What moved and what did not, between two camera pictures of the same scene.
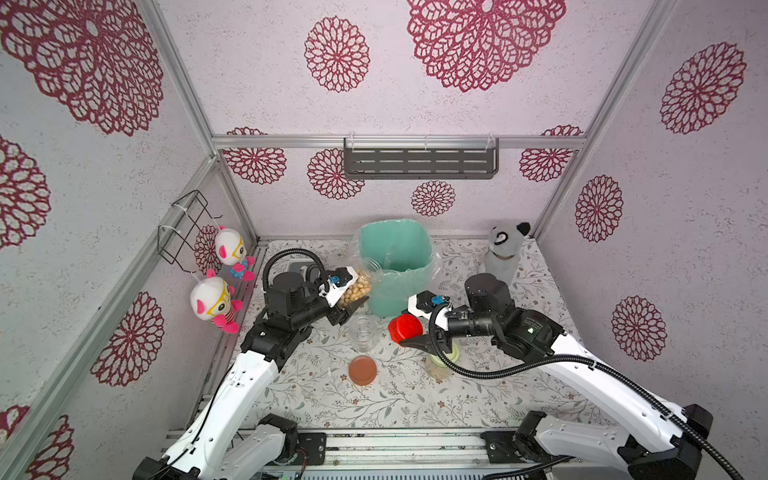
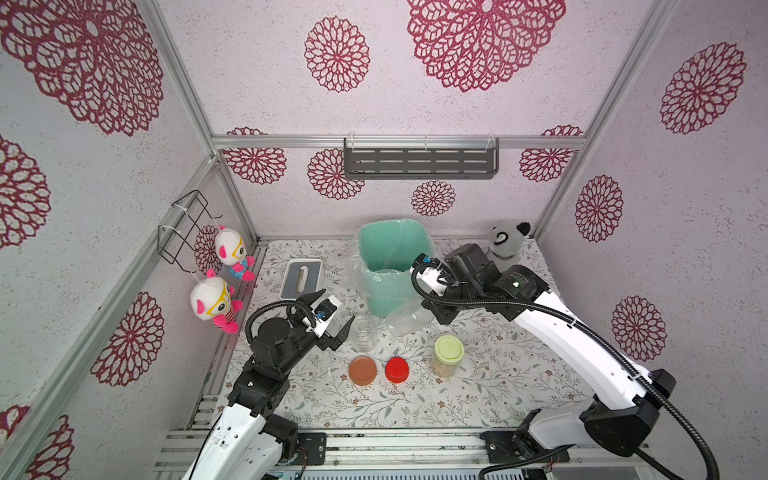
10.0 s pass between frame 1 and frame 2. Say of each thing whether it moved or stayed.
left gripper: moved
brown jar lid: stayed
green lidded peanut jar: stayed
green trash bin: stayed
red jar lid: moved
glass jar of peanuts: stayed
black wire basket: stayed
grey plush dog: stayed
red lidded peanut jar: moved
